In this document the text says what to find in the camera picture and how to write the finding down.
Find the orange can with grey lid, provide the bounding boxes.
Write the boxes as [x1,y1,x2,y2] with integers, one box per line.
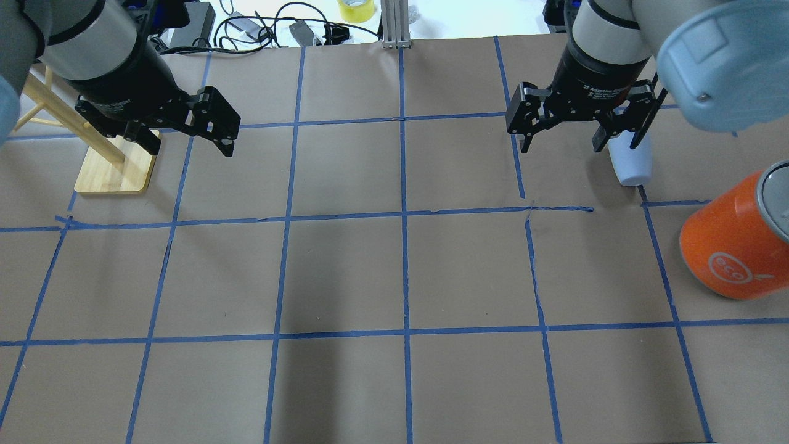
[679,160,788,300]

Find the black power adapter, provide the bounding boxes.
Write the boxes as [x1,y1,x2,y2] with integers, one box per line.
[168,2,215,48]

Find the grey power brick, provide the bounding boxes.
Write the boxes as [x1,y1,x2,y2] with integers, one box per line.
[288,20,323,47]

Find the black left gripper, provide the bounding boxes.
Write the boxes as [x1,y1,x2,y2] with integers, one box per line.
[63,37,240,158]

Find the aluminium frame post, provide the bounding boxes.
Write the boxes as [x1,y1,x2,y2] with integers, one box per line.
[380,0,412,49]

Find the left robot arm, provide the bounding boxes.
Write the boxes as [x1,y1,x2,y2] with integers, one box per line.
[1,1,240,157]

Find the black cable bundle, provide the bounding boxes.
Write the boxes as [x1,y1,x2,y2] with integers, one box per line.
[213,2,383,55]

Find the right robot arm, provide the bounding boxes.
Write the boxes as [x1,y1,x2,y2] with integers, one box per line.
[505,1,788,152]

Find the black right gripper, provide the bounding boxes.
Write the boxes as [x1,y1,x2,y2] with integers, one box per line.
[505,28,668,154]

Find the wooden stand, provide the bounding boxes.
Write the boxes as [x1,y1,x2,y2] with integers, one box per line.
[11,67,156,195]

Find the yellow tape roll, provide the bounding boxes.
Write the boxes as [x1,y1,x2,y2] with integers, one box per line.
[337,0,376,23]

